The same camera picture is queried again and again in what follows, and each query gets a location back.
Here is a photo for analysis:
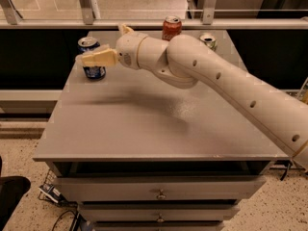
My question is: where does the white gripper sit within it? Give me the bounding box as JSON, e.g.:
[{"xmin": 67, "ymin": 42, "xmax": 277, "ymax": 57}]
[{"xmin": 76, "ymin": 23, "xmax": 147, "ymax": 70}]

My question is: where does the blue Pepsi can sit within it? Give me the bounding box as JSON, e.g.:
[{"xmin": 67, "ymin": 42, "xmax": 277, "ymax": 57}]
[{"xmin": 77, "ymin": 37, "xmax": 106, "ymax": 80}]

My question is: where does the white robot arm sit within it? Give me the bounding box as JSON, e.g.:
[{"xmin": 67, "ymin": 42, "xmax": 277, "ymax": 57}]
[{"xmin": 76, "ymin": 24, "xmax": 308, "ymax": 169}]

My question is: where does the red Coke can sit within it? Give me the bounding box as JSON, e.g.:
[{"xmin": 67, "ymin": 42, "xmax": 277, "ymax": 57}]
[{"xmin": 162, "ymin": 15, "xmax": 182, "ymax": 40}]

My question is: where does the white green 7up can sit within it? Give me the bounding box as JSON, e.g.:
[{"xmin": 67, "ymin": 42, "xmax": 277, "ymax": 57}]
[{"xmin": 199, "ymin": 33, "xmax": 218, "ymax": 51}]

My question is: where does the metal window railing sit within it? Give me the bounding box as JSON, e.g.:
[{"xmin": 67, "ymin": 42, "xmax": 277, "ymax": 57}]
[{"xmin": 0, "ymin": 0, "xmax": 308, "ymax": 30}]

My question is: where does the grey drawer cabinet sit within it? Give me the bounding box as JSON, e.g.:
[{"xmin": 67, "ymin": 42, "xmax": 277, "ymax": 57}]
[{"xmin": 32, "ymin": 30, "xmax": 294, "ymax": 231}]

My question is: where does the top grey drawer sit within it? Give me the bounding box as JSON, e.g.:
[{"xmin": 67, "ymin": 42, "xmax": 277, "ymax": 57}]
[{"xmin": 54, "ymin": 176, "xmax": 266, "ymax": 202}]

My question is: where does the grey drawer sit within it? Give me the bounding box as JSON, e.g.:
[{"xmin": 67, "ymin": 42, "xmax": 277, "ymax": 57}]
[
  {"xmin": 54, "ymin": 176, "xmax": 266, "ymax": 202},
  {"xmin": 79, "ymin": 204, "xmax": 239, "ymax": 222}
]

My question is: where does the metal top drawer knob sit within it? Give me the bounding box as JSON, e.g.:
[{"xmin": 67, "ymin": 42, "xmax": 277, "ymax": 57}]
[{"xmin": 156, "ymin": 190, "xmax": 167, "ymax": 200}]

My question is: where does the metal drawer knob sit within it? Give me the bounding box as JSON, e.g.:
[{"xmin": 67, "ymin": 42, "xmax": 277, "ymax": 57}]
[
  {"xmin": 156, "ymin": 190, "xmax": 167, "ymax": 200},
  {"xmin": 156, "ymin": 214, "xmax": 165, "ymax": 223}
]

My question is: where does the blue white box on floor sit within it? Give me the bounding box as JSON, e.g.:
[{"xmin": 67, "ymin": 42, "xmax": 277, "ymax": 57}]
[{"xmin": 38, "ymin": 184, "xmax": 61, "ymax": 203}]

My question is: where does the middle grey drawer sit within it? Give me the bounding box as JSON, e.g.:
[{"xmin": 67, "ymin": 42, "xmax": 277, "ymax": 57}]
[{"xmin": 79, "ymin": 204, "xmax": 239, "ymax": 222}]

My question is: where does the black chair seat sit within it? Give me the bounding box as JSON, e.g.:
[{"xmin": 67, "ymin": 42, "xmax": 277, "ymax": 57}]
[{"xmin": 0, "ymin": 176, "xmax": 31, "ymax": 231}]

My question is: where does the metal middle drawer knob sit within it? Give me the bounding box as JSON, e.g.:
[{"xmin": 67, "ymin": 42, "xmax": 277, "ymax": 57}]
[{"xmin": 156, "ymin": 214, "xmax": 165, "ymax": 223}]

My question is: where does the black floor cable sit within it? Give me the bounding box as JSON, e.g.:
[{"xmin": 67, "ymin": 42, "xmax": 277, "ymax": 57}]
[{"xmin": 51, "ymin": 209, "xmax": 80, "ymax": 231}]

